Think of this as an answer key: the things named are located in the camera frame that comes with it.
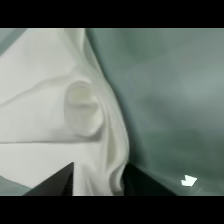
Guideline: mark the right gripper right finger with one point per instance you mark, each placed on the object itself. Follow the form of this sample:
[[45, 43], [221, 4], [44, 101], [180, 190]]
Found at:
[[140, 183]]

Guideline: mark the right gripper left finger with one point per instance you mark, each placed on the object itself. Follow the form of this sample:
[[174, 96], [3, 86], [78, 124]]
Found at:
[[59, 183]]

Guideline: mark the white shirt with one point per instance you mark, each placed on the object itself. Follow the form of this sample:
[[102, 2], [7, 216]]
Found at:
[[43, 100]]

